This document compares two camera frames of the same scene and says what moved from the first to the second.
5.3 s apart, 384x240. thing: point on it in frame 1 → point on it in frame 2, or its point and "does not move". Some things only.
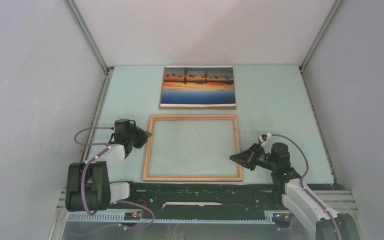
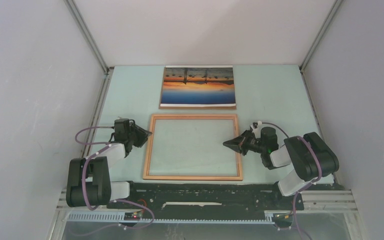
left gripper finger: (139, 134) does not move
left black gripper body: (129, 136) does not move
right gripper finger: (243, 158) → (234, 144)
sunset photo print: (198, 86) does not move
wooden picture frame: (148, 154) does not move
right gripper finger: (245, 155) → (238, 140)
